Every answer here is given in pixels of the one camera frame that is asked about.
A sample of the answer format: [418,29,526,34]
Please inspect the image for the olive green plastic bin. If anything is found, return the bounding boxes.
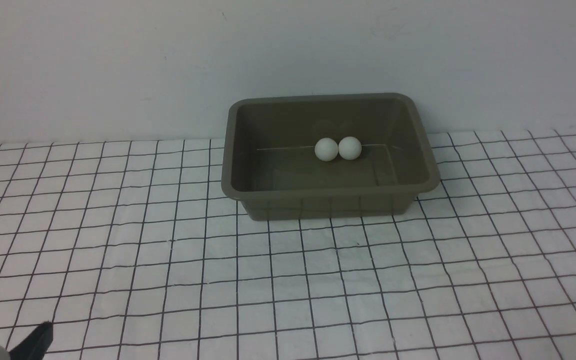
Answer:
[221,92,441,221]

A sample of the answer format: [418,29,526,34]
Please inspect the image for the white grid-pattern tablecloth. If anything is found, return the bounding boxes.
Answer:
[0,129,576,360]

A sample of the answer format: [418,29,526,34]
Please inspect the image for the white table-tennis ball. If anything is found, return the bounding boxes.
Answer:
[338,136,362,161]
[314,137,339,162]

